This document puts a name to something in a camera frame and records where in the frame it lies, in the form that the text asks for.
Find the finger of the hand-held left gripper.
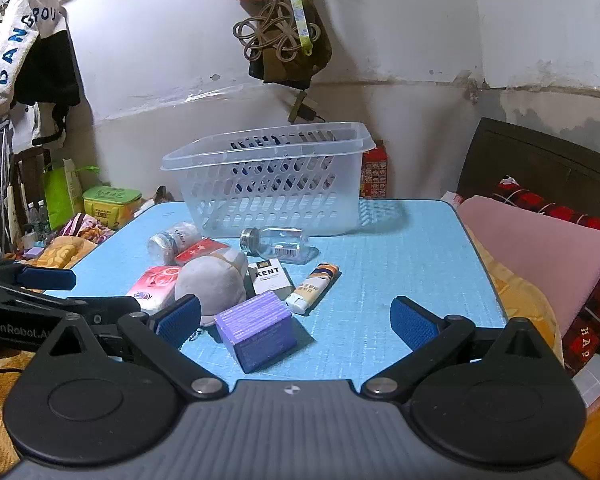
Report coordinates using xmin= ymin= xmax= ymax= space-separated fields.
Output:
xmin=0 ymin=259 xmax=77 ymax=292
xmin=62 ymin=296 xmax=142 ymax=328

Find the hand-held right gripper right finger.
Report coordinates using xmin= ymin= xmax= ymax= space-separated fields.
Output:
xmin=360 ymin=296 xmax=566 ymax=402

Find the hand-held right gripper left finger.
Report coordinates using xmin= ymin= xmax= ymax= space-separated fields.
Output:
xmin=41 ymin=294 xmax=229 ymax=402

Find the pink tissue pack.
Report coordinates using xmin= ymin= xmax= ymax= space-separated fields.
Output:
xmin=126 ymin=265 xmax=182 ymax=315

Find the grey round plush pouch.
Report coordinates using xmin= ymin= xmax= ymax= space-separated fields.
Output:
xmin=174 ymin=249 xmax=249 ymax=328

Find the red cigarette pack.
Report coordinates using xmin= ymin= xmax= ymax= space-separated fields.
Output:
xmin=174 ymin=238 xmax=231 ymax=267

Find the purple cardboard box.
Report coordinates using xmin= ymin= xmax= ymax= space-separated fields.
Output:
xmin=214 ymin=290 xmax=299 ymax=374

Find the small clear plastic bottle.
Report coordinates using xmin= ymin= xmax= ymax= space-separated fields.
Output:
xmin=147 ymin=222 xmax=201 ymax=265

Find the white cigarette box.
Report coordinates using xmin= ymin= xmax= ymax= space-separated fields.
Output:
xmin=247 ymin=259 xmax=295 ymax=299

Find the white and orange lighter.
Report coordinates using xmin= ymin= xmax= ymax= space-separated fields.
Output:
xmin=285 ymin=262 xmax=341 ymax=316

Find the glass bottle with metal lid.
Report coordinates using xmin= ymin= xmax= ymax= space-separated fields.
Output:
xmin=240 ymin=226 xmax=310 ymax=264

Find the clear plastic basket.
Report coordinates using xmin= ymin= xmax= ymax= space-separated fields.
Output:
xmin=161 ymin=121 xmax=377 ymax=239

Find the yellow and purple printed blanket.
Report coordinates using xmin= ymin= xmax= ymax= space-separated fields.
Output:
xmin=10 ymin=212 xmax=117 ymax=267

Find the green paper bag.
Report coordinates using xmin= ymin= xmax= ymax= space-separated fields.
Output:
xmin=42 ymin=159 xmax=99 ymax=231

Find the yellow-green tin box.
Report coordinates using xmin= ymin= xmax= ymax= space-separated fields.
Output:
xmin=82 ymin=186 xmax=142 ymax=231

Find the yellow bed sheet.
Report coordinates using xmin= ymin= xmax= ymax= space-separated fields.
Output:
xmin=467 ymin=230 xmax=566 ymax=361

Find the pink pillow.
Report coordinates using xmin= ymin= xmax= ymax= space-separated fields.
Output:
xmin=457 ymin=195 xmax=600 ymax=337

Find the white hanging shirt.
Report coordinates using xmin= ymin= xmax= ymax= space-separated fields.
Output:
xmin=5 ymin=102 xmax=67 ymax=149

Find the red printed carton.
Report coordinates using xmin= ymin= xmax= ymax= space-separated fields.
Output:
xmin=361 ymin=141 xmax=390 ymax=199

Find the white small box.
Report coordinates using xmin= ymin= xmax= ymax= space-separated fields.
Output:
xmin=572 ymin=355 xmax=600 ymax=407

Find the dark wooden headboard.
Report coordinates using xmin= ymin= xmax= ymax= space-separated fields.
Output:
xmin=457 ymin=117 xmax=600 ymax=234

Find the black hanging garment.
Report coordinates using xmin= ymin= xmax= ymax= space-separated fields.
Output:
xmin=15 ymin=30 xmax=82 ymax=109

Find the white lettered hoodie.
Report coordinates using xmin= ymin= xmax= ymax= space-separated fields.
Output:
xmin=0 ymin=0 xmax=69 ymax=118

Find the black power adapter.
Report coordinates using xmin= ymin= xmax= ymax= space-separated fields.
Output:
xmin=287 ymin=91 xmax=327 ymax=124

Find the brown hanging bag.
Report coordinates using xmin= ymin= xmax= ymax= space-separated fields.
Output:
xmin=247 ymin=0 xmax=333 ymax=85

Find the coiled beige cord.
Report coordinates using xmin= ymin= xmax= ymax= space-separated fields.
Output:
xmin=232 ymin=0 xmax=322 ymax=64

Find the yellow-green patterned strap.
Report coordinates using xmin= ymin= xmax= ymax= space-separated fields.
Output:
xmin=280 ymin=0 xmax=315 ymax=56

